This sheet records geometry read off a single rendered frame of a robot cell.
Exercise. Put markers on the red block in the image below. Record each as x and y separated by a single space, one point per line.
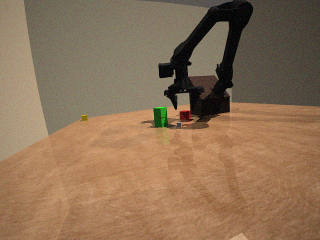
185 114

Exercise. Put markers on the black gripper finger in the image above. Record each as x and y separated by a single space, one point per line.
174 100
194 98

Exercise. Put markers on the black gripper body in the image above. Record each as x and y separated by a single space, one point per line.
193 90

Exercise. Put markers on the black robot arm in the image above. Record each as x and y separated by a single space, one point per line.
238 14

